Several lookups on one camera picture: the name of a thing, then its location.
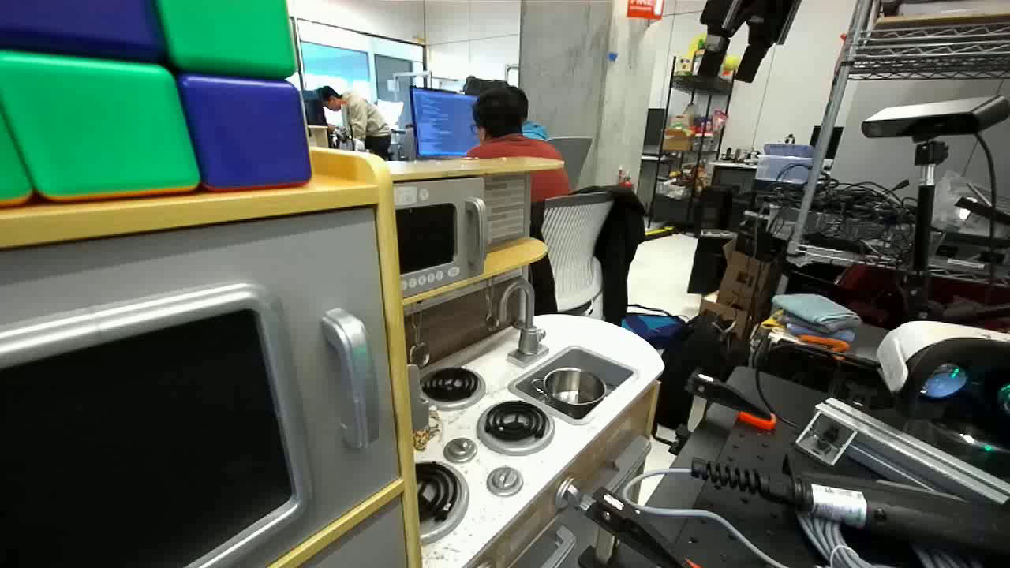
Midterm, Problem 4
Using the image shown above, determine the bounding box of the large green plastic block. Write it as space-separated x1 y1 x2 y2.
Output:
0 47 204 204

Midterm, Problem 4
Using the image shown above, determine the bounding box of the black storage shelf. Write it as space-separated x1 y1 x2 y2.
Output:
641 54 739 235

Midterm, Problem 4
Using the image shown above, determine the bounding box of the blue computer monitor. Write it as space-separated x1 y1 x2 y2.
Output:
409 86 482 160

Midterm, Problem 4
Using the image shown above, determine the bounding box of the black stereo camera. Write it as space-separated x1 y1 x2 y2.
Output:
859 92 1010 141

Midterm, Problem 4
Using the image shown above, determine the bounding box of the white toy kitchen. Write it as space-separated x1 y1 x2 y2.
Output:
383 156 670 568

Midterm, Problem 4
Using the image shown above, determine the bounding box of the grey toy kitchen sink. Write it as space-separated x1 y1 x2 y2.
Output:
509 346 639 422

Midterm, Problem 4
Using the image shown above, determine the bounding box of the black toy stove burner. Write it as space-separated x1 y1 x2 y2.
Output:
417 363 490 413
414 459 472 546
475 399 557 459

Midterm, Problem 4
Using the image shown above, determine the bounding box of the brown cardboard box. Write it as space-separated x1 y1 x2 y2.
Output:
711 244 784 322

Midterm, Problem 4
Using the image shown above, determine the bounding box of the blue plastic block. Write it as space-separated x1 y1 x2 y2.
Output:
177 73 315 192
0 0 166 62

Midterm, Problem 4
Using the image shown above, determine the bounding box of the metal wire rack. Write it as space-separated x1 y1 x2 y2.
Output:
787 0 1010 262

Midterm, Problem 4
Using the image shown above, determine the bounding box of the black cable connector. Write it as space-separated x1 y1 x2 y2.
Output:
684 459 1010 560

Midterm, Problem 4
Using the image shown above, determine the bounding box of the grey toy microwave cabinet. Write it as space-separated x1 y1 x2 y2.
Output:
0 147 424 568

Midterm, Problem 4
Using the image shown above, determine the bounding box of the aluminium extrusion bar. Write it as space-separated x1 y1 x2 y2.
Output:
794 394 1010 511

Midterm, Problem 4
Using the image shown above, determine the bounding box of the white office chair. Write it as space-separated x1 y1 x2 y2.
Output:
536 192 623 319

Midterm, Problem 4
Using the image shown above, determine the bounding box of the grey stove knob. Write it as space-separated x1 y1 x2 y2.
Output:
441 437 481 467
482 464 528 498

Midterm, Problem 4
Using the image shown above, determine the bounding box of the blue bag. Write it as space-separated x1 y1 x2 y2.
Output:
620 307 690 355

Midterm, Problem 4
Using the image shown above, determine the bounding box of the person in beige shirt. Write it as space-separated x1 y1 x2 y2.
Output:
314 82 396 160

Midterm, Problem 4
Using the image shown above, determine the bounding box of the stainless steel pot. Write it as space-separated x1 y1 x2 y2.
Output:
539 368 611 413

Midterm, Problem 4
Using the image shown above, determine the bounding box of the white cable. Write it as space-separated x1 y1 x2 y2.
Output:
620 464 794 568

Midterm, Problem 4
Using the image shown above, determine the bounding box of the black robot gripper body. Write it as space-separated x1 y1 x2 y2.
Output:
697 0 806 42

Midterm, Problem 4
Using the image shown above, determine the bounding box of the orange handled tool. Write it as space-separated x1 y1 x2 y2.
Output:
684 371 784 437

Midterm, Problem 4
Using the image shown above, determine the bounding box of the white VR headset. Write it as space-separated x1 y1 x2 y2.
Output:
876 319 1010 401

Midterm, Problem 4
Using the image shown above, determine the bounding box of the grey toy faucet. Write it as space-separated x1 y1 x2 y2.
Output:
495 276 549 368

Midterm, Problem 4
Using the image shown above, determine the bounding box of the black camera stand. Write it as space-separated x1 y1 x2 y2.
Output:
909 136 954 278

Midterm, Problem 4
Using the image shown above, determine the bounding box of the blue plastic bin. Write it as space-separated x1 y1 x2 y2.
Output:
754 141 822 191

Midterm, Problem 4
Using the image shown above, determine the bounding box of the person in red shirt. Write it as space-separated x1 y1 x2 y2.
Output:
464 82 579 210

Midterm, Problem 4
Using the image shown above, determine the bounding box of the folded blue cloth stack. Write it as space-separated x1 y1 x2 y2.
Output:
770 291 865 346

